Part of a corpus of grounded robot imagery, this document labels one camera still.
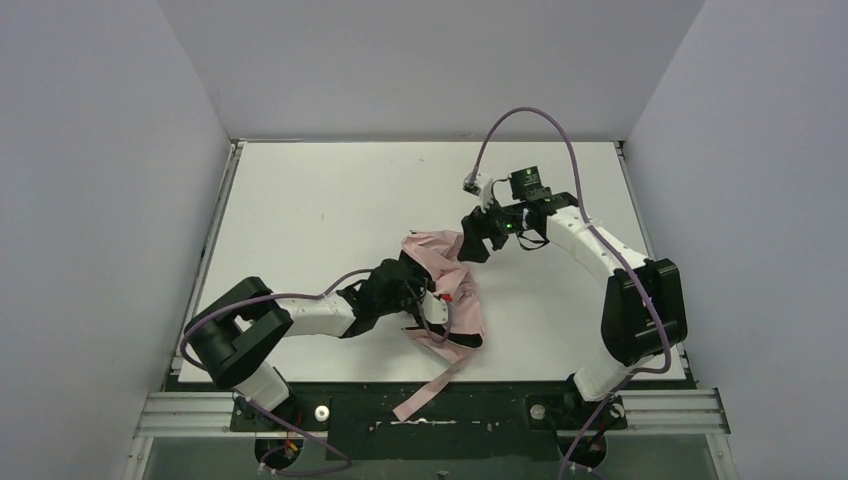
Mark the purple cable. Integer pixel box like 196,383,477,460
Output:
178,268,455,477
466,107,672,480

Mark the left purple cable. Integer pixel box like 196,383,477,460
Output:
178,268,455,477

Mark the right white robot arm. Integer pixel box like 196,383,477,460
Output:
459,167,688,402

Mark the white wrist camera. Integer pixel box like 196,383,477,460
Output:
463,173,495,213
421,292,453,326

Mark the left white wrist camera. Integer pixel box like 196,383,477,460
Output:
421,292,453,326

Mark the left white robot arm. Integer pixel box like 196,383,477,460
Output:
179,257,453,412

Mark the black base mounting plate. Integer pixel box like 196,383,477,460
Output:
228,380,631,463

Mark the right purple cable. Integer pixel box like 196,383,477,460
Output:
466,107,672,480

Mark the pink and black folding umbrella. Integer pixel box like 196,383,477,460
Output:
393,230,485,422

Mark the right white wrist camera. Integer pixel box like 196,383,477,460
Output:
463,173,495,213

